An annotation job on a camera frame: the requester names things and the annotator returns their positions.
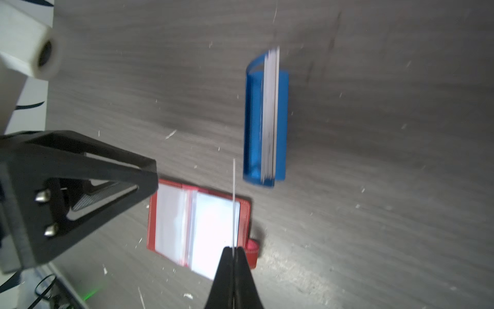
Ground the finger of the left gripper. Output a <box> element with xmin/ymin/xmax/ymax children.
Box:
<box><xmin>1</xmin><ymin>131</ymin><xmax>158</xmax><ymax>270</ymax></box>

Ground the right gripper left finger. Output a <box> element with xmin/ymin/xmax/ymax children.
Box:
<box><xmin>205</xmin><ymin>247</ymin><xmax>234</xmax><ymax>309</ymax></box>

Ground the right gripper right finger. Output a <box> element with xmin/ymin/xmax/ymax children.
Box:
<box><xmin>233</xmin><ymin>247</ymin><xmax>264</xmax><ymax>309</ymax></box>

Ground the red card holder wallet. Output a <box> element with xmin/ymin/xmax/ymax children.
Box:
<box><xmin>147</xmin><ymin>179</ymin><xmax>260</xmax><ymax>279</ymax></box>

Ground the white VIP credit card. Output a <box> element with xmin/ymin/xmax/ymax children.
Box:
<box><xmin>232</xmin><ymin>158</ymin><xmax>237</xmax><ymax>255</ymax></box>

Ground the blue card stand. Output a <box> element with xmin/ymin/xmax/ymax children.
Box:
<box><xmin>243</xmin><ymin>48</ymin><xmax>289</xmax><ymax>187</ymax></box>

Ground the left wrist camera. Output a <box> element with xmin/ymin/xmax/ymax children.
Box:
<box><xmin>1</xmin><ymin>1</ymin><xmax>63</xmax><ymax>134</ymax></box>

